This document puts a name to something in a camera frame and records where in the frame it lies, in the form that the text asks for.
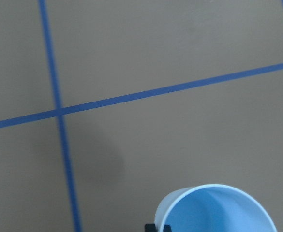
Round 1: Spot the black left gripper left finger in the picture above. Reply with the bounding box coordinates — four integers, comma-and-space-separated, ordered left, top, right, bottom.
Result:
144, 223, 157, 232

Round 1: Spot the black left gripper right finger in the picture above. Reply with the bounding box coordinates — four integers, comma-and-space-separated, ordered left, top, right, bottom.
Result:
163, 224, 171, 232

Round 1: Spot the light blue cup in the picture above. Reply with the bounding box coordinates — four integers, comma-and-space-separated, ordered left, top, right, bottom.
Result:
154, 184, 277, 232

